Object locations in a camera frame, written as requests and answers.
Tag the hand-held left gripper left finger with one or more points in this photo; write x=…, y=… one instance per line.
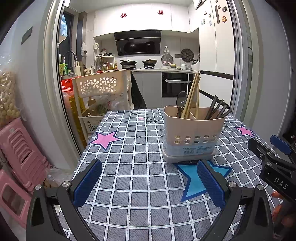
x=86, y=183

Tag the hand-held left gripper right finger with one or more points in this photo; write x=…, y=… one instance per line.
x=210, y=183

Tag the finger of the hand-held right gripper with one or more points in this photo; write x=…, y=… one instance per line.
x=279, y=143
x=257, y=147

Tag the beige plastic utensil holder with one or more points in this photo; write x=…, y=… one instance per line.
x=192, y=129

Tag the plain bamboo chopstick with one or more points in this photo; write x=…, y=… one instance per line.
x=197, y=106

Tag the yellow patterned bamboo chopstick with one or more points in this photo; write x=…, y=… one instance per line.
x=187, y=98

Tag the person's right hand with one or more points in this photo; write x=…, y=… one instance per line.
x=276, y=194

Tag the grey checkered star tablecloth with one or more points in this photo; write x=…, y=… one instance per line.
x=138, y=173

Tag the yellow cooking oil bottle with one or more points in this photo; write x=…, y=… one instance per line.
x=74, y=111

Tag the pink plastic stool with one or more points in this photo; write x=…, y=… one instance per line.
x=11, y=199
x=20, y=148

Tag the beige flower-cutout basket cart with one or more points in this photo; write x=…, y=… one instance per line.
x=99, y=85

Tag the red plastic basket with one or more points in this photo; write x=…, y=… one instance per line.
x=66, y=85

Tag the black built-in oven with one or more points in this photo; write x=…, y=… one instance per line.
x=171, y=85

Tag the white refrigerator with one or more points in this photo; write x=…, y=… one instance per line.
x=208, y=46

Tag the grey kitchen counter cabinet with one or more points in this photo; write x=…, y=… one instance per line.
x=150, y=88

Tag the clear bag of beans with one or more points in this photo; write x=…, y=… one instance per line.
x=7, y=99

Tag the green plastic basket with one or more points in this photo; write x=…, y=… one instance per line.
x=62, y=68

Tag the white spice rack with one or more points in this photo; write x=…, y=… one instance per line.
x=105, y=62

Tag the black wok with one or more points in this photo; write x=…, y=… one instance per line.
x=128, y=63

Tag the round hanging lid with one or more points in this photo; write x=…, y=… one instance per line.
x=166, y=59

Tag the black kitchen faucet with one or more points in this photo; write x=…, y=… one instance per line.
x=69, y=52

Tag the white hanging plastic bag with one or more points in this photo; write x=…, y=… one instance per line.
x=83, y=50

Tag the black cooking pot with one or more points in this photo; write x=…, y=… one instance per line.
x=149, y=62

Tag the black range hood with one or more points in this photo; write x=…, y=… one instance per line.
x=138, y=44

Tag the white upper cabinets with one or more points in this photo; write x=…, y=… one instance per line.
x=138, y=20

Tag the round dark wall rack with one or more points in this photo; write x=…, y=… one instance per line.
x=186, y=55

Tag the dark wall switch panel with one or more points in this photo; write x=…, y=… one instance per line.
x=27, y=35

